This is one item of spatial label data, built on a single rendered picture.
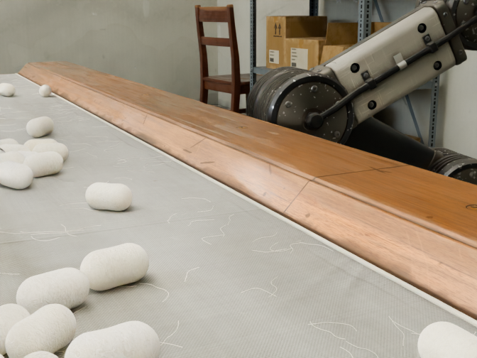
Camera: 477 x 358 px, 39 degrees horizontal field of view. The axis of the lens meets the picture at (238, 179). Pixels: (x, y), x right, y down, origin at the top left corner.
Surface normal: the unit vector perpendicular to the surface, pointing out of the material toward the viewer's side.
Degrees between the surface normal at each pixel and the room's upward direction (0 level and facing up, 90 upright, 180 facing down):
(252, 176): 45
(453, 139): 90
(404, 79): 90
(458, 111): 90
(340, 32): 105
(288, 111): 89
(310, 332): 0
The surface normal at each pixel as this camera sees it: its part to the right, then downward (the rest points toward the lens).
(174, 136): -0.64, -0.61
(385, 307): 0.00, -0.97
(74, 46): 0.41, 0.21
